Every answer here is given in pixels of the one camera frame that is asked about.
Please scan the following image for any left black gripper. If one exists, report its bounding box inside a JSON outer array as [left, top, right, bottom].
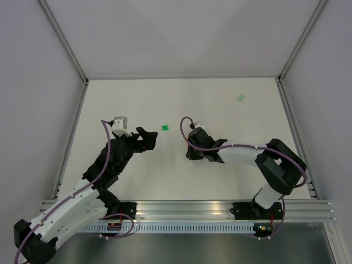
[[114, 127, 158, 173]]

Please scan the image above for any light green pen cap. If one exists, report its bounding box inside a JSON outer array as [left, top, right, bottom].
[[237, 93, 245, 102]]

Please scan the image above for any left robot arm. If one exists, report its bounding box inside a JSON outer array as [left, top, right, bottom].
[[14, 122, 158, 263]]

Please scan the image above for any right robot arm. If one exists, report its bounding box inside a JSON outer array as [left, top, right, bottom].
[[186, 125, 307, 219]]

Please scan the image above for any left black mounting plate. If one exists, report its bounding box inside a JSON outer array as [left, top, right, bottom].
[[117, 202, 138, 219]]

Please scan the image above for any black mounting plate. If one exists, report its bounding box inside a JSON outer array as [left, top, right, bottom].
[[229, 201, 283, 220], [117, 202, 138, 219]]

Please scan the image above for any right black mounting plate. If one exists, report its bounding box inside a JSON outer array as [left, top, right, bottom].
[[229, 201, 283, 220]]

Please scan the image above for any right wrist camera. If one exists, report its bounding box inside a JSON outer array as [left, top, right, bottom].
[[193, 122, 205, 129]]

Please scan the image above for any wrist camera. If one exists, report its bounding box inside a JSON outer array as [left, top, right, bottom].
[[109, 116, 132, 137], [193, 122, 205, 129]]

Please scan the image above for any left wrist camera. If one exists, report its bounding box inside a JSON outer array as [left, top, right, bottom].
[[109, 116, 132, 137]]

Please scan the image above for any left aluminium frame post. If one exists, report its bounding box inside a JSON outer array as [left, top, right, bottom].
[[36, 0, 89, 200]]

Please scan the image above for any aluminium frame post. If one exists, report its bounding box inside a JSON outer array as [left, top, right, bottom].
[[275, 0, 329, 200], [36, 0, 89, 200]]

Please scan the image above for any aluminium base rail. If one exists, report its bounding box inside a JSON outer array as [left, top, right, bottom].
[[40, 200, 338, 222]]

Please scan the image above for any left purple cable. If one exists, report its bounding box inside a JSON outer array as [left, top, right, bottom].
[[14, 119, 135, 264]]

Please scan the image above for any purple cable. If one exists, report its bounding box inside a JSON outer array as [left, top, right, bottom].
[[180, 117, 307, 240], [14, 119, 135, 264]]

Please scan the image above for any white slotted cable duct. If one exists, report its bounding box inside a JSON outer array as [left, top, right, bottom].
[[81, 222, 255, 234]]

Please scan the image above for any right aluminium frame post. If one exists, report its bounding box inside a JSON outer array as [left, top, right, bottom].
[[275, 0, 329, 200]]

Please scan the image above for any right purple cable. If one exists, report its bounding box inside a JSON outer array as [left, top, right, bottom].
[[180, 117, 307, 240]]

